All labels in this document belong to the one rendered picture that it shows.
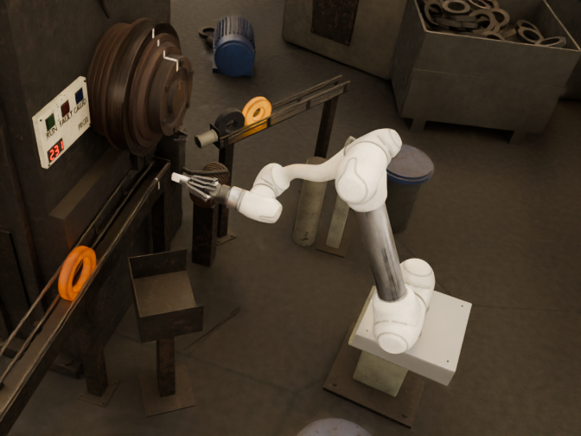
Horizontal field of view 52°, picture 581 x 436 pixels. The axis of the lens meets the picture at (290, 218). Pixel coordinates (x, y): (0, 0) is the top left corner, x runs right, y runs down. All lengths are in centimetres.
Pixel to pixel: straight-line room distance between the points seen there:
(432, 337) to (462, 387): 52
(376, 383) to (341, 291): 57
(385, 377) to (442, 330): 35
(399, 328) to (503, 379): 100
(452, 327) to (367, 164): 93
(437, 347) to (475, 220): 146
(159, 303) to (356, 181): 82
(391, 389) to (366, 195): 113
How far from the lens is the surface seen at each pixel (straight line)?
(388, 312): 211
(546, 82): 432
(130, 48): 204
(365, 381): 271
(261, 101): 281
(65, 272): 203
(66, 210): 209
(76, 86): 200
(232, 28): 450
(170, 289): 218
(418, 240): 344
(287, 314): 290
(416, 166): 323
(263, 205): 228
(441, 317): 253
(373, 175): 182
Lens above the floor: 227
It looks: 42 degrees down
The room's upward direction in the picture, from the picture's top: 10 degrees clockwise
